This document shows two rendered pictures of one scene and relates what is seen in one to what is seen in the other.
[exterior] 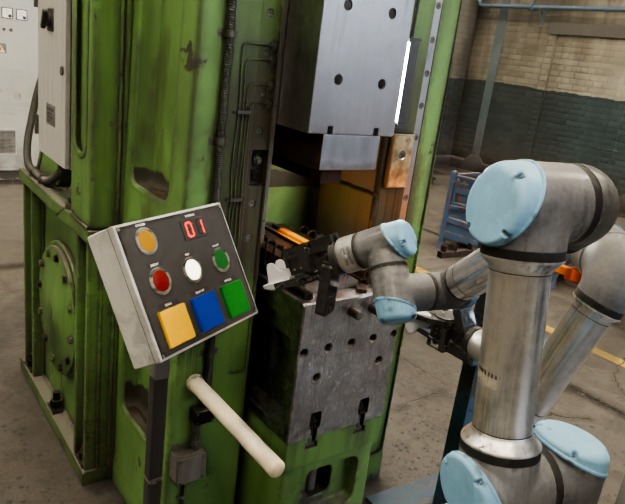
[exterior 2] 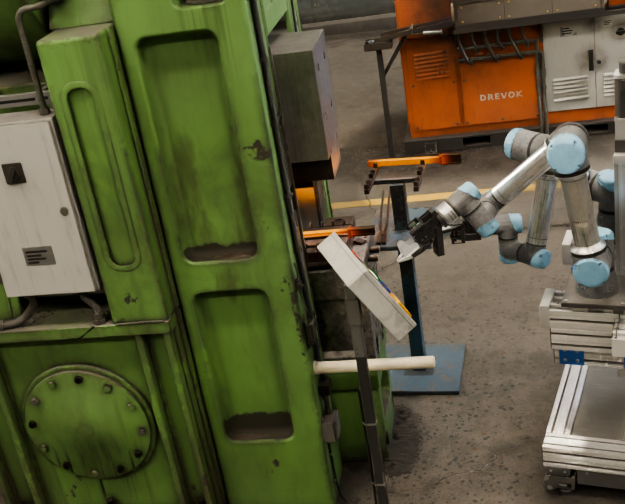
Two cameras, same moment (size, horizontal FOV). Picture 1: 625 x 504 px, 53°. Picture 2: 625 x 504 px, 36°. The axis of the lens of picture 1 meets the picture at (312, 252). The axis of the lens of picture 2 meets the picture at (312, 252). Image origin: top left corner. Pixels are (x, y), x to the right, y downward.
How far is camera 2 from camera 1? 2.53 m
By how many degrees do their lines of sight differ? 37
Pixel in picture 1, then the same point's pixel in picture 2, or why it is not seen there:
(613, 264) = not seen: hidden behind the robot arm
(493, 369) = (584, 219)
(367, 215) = (311, 192)
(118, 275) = (377, 295)
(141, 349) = (402, 326)
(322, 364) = not seen: hidden behind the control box
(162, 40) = (176, 145)
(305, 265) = (429, 233)
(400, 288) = (489, 215)
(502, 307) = (579, 194)
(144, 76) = (168, 179)
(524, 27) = not seen: outside the picture
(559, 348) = (545, 201)
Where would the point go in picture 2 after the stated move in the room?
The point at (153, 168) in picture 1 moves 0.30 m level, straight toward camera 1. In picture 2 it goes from (197, 244) to (266, 253)
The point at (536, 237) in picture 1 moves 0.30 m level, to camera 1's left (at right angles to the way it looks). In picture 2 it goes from (585, 161) to (529, 196)
